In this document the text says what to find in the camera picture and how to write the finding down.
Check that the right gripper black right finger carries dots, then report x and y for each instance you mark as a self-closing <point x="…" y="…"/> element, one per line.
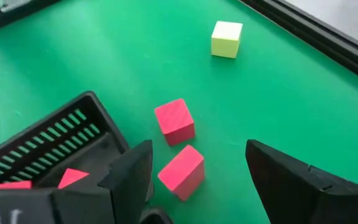
<point x="306" y="199"/>

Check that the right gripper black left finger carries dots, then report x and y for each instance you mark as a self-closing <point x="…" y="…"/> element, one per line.
<point x="73" y="205"/>

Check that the red oblong block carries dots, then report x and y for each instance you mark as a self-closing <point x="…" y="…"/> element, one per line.
<point x="71" y="177"/>
<point x="8" y="185"/>

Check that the small red cuboid block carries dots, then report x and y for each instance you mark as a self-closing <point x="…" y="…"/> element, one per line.
<point x="182" y="174"/>

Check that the red cube block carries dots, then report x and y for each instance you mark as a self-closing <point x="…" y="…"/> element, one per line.
<point x="174" y="121"/>

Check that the yellow cube block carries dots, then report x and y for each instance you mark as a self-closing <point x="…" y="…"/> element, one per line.
<point x="227" y="40"/>

